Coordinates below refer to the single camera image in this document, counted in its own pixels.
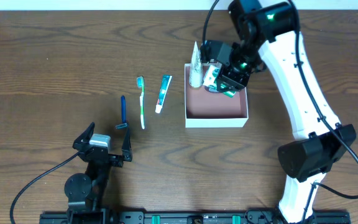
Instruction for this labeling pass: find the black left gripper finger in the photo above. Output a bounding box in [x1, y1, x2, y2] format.
[121, 126, 132, 162]
[73, 122, 95, 151]

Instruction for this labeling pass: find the green Dettol soap bar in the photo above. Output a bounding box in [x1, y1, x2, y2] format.
[203, 65, 236, 98]

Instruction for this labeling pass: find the clear pump soap bottle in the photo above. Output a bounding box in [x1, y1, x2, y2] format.
[203, 65, 220, 93]

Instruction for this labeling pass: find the white cream shampoo tube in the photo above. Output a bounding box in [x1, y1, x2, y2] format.
[189, 42, 203, 89]

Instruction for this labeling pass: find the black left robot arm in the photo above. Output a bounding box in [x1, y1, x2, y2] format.
[65, 123, 132, 212]

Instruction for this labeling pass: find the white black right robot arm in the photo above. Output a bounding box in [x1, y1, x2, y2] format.
[201, 1, 356, 223]

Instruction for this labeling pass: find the blue disposable razor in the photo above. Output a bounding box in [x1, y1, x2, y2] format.
[116, 95, 128, 129]

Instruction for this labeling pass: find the white box pink interior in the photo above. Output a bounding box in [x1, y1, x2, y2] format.
[184, 63, 249, 128]

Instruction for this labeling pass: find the green white toothbrush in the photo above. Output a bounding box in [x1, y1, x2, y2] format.
[137, 76, 145, 129]

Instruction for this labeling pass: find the teal toothpaste tube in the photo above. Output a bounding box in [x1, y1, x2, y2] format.
[155, 75, 172, 114]

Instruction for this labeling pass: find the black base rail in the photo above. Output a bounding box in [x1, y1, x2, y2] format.
[39, 210, 351, 224]

